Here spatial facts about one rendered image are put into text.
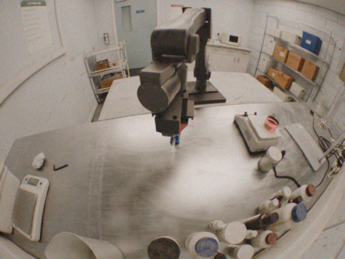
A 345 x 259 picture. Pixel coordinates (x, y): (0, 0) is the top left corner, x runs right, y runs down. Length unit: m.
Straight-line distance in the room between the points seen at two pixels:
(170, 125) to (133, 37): 3.05
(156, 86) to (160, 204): 0.30
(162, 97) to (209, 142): 0.34
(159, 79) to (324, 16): 3.11
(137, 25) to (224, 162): 3.08
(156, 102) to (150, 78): 0.04
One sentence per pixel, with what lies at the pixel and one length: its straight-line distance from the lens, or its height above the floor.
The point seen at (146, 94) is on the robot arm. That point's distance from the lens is 0.21.
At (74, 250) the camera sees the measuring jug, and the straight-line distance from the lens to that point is 0.39.
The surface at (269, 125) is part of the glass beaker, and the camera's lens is 0.51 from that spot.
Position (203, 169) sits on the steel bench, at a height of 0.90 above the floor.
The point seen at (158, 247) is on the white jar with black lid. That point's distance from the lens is 0.31.
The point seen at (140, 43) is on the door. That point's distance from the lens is 3.23.
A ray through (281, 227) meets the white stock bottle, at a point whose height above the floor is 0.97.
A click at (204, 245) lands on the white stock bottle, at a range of 0.27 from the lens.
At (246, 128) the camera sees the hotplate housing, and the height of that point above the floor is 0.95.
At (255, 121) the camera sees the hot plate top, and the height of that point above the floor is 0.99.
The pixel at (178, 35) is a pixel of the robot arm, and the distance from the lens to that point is 0.24.
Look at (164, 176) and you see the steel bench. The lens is 0.41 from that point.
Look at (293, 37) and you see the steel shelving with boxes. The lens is 2.82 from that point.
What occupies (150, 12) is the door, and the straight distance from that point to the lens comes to 3.22.
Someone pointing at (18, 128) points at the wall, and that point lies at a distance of 1.26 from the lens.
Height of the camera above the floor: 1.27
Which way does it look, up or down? 46 degrees down
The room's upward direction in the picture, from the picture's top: straight up
